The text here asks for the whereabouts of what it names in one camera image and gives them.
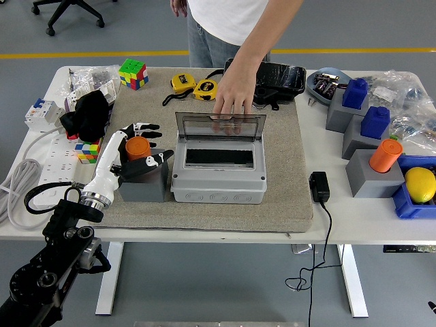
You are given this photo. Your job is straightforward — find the person's right hand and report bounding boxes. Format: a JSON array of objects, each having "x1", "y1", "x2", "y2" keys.
[{"x1": 170, "y1": 0, "x2": 189, "y2": 18}]

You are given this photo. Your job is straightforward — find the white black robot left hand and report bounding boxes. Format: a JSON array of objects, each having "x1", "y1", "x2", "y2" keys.
[{"x1": 81, "y1": 122, "x2": 175, "y2": 202}]

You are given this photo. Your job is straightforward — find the person's left hand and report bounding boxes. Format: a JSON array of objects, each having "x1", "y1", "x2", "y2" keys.
[{"x1": 213, "y1": 67, "x2": 257, "y2": 136}]

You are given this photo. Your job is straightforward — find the orange cylinder battery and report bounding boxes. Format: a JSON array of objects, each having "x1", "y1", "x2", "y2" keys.
[
  {"x1": 125, "y1": 136, "x2": 153, "y2": 164},
  {"x1": 369, "y1": 138, "x2": 404, "y2": 174}
]

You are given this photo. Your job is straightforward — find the smoky transparent box lid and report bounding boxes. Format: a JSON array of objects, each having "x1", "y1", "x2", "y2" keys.
[{"x1": 174, "y1": 111, "x2": 267, "y2": 142}]

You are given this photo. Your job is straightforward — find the black table control box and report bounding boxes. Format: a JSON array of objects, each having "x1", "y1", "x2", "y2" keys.
[{"x1": 381, "y1": 244, "x2": 436, "y2": 254}]

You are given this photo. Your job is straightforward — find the grey electrical junction box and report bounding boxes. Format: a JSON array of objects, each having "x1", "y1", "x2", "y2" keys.
[{"x1": 170, "y1": 134, "x2": 267, "y2": 204}]

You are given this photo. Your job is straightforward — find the small colourful puzzle cube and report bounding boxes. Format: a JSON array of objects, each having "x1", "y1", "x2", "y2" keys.
[{"x1": 74, "y1": 138, "x2": 103, "y2": 166}]

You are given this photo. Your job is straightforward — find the yellow tape measure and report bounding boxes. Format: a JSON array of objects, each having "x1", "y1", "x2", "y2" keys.
[
  {"x1": 192, "y1": 78, "x2": 219, "y2": 102},
  {"x1": 161, "y1": 73, "x2": 198, "y2": 108}
]

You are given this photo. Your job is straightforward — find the person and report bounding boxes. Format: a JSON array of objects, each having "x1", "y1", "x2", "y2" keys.
[{"x1": 185, "y1": 0, "x2": 273, "y2": 68}]

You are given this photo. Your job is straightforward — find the white power strip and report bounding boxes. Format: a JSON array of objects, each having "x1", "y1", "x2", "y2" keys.
[{"x1": 33, "y1": 134, "x2": 81, "y2": 208}]

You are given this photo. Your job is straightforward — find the grey block with round hole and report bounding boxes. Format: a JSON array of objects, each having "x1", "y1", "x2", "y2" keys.
[
  {"x1": 117, "y1": 149, "x2": 170, "y2": 204},
  {"x1": 345, "y1": 149, "x2": 406, "y2": 199}
]

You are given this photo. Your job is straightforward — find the black cloth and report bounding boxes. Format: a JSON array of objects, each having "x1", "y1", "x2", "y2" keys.
[{"x1": 59, "y1": 89, "x2": 112, "y2": 142}]

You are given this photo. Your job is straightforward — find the black plastic tray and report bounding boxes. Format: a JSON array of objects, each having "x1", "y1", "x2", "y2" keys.
[{"x1": 224, "y1": 57, "x2": 307, "y2": 102}]

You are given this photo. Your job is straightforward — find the blue-grey bowl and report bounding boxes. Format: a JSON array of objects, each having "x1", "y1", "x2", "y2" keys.
[{"x1": 305, "y1": 67, "x2": 352, "y2": 105}]

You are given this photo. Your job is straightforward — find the white circuit breaker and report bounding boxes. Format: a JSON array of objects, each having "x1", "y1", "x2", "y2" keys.
[{"x1": 24, "y1": 97, "x2": 65, "y2": 132}]

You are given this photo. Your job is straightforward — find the large colourful puzzle cube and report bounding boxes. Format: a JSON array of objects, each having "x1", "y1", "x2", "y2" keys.
[{"x1": 118, "y1": 58, "x2": 150, "y2": 91}]

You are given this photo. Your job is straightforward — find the clear bags with white switches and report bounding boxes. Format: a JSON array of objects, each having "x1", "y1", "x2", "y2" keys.
[{"x1": 63, "y1": 65, "x2": 122, "y2": 112}]

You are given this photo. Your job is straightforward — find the small dark batteries bundle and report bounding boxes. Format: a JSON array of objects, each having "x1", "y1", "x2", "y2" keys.
[{"x1": 313, "y1": 73, "x2": 341, "y2": 98}]

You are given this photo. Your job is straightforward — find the grey block with square hole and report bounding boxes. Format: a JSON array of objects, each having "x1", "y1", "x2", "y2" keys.
[
  {"x1": 341, "y1": 114, "x2": 391, "y2": 161},
  {"x1": 325, "y1": 89, "x2": 371, "y2": 134}
]

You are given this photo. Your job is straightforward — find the blue plastic bin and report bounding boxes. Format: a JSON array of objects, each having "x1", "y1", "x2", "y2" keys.
[{"x1": 391, "y1": 155, "x2": 436, "y2": 221}]

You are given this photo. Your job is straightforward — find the black office chair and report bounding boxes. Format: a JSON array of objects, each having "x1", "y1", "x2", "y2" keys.
[{"x1": 31, "y1": 0, "x2": 119, "y2": 37}]

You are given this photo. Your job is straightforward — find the grey-brown mat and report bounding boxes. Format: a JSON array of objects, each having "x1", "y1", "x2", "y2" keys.
[{"x1": 83, "y1": 66, "x2": 314, "y2": 234}]

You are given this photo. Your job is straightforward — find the blue square plug block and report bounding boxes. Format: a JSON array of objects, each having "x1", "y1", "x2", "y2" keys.
[
  {"x1": 360, "y1": 106, "x2": 391, "y2": 140},
  {"x1": 341, "y1": 78, "x2": 369, "y2": 110}
]

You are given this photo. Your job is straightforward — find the yellow lemon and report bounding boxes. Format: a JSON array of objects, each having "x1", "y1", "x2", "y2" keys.
[{"x1": 404, "y1": 166, "x2": 436, "y2": 205}]

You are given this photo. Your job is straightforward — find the black power adapter plug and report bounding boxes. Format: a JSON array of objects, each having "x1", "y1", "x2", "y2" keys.
[{"x1": 308, "y1": 171, "x2": 330, "y2": 204}]

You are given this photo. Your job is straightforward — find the clear bags of small parts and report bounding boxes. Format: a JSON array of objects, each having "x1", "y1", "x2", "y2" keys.
[{"x1": 366, "y1": 69, "x2": 436, "y2": 153}]

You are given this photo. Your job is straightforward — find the black plastic bracket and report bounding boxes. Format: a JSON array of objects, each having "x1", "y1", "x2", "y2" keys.
[{"x1": 251, "y1": 87, "x2": 281, "y2": 112}]

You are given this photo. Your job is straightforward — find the white power strip cable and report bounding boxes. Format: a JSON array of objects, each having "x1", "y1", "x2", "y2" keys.
[{"x1": 0, "y1": 125, "x2": 65, "y2": 229}]

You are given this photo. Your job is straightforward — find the black adapter cord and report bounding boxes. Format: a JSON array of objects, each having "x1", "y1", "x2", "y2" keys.
[{"x1": 285, "y1": 200, "x2": 333, "y2": 327}]

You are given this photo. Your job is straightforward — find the grey under-table bracket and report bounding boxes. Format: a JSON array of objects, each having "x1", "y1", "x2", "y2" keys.
[{"x1": 292, "y1": 243, "x2": 320, "y2": 255}]

